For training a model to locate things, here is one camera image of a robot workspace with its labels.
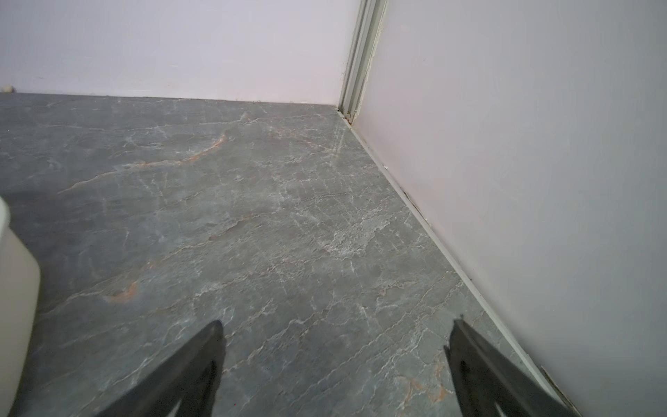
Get white plastic storage box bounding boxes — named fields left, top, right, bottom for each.
left=1, top=202, right=41, bottom=416

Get aluminium corner frame post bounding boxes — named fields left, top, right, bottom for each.
left=338, top=0, right=387, bottom=125

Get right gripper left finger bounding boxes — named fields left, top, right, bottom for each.
left=99, top=320, right=226, bottom=416

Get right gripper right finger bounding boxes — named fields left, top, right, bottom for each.
left=444, top=319, right=574, bottom=416

